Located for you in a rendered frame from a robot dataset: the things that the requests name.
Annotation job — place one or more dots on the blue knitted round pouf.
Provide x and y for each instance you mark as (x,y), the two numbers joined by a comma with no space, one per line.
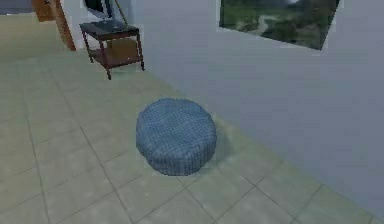
(176,136)

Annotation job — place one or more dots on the dark wooden side table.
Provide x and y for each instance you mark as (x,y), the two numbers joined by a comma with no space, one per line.
(113,50)

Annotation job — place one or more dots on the black television set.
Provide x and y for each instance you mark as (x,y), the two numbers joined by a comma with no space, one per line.
(98,6)

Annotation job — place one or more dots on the brown wooden door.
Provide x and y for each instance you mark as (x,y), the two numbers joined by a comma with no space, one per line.
(56,16)

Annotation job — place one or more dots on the landscape picture on wall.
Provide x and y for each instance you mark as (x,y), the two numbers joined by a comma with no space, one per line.
(276,20)

